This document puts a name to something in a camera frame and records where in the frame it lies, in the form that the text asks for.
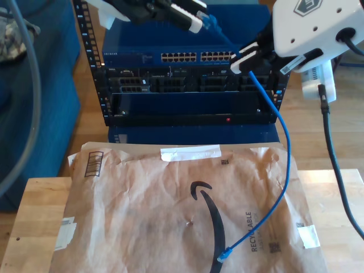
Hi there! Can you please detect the blue network switch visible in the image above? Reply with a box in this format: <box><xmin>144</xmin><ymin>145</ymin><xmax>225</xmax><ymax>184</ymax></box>
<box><xmin>101</xmin><ymin>5</ymin><xmax>274</xmax><ymax>67</ymax></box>

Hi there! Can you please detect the blue sofa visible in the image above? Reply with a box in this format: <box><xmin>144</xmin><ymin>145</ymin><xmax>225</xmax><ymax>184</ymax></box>
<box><xmin>0</xmin><ymin>0</ymin><xmax>82</xmax><ymax>213</ymax></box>

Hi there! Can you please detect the black rack server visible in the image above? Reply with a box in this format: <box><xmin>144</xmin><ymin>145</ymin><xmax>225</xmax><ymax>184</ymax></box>
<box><xmin>104</xmin><ymin>65</ymin><xmax>281</xmax><ymax>93</ymax></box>

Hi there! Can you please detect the blue network cable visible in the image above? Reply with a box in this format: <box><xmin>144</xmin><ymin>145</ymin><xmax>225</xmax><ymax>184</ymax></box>
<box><xmin>197</xmin><ymin>12</ymin><xmax>292</xmax><ymax>263</ymax></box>

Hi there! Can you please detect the white paper shipping label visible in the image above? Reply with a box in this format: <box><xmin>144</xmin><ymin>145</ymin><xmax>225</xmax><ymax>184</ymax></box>
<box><xmin>53</xmin><ymin>216</ymin><xmax>77</xmax><ymax>251</ymax></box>

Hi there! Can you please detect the long white tape strip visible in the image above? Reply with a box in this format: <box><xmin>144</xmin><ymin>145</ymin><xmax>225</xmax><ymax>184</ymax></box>
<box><xmin>160</xmin><ymin>144</ymin><xmax>222</xmax><ymax>163</ymax></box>

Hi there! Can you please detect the black rack tray red light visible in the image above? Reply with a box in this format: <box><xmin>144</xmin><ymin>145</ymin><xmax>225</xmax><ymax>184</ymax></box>
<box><xmin>109</xmin><ymin>90</ymin><xmax>278</xmax><ymax>126</ymax></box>

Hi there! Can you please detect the brown packing paper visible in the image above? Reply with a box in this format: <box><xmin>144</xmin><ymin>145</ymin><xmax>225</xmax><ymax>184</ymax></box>
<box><xmin>52</xmin><ymin>141</ymin><xmax>328</xmax><ymax>273</ymax></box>

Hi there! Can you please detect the black rack frame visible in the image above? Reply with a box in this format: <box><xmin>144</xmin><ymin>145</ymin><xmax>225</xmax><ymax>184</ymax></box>
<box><xmin>72</xmin><ymin>0</ymin><xmax>292</xmax><ymax>128</ymax></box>

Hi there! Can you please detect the camouflage cloth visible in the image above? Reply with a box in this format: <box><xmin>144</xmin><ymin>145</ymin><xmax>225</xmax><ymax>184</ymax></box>
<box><xmin>0</xmin><ymin>7</ymin><xmax>42</xmax><ymax>63</ymax></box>

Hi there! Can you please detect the black camera cable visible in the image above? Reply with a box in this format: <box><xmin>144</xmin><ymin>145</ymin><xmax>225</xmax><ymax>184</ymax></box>
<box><xmin>317</xmin><ymin>84</ymin><xmax>364</xmax><ymax>241</ymax></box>

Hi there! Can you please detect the thick grey cable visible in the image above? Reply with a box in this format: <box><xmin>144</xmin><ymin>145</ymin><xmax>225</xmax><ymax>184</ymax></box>
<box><xmin>0</xmin><ymin>0</ymin><xmax>43</xmax><ymax>197</ymax></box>

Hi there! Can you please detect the short white tape strip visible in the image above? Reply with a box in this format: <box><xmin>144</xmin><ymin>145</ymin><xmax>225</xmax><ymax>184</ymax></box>
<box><xmin>295</xmin><ymin>223</ymin><xmax>321</xmax><ymax>249</ymax></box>

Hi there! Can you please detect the blue metal case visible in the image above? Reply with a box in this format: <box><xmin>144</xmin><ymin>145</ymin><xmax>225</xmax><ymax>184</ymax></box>
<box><xmin>107</xmin><ymin>125</ymin><xmax>281</xmax><ymax>145</ymax></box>

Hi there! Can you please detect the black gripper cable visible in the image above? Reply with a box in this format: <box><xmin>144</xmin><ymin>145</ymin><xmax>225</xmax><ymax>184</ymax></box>
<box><xmin>335</xmin><ymin>28</ymin><xmax>364</xmax><ymax>55</ymax></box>

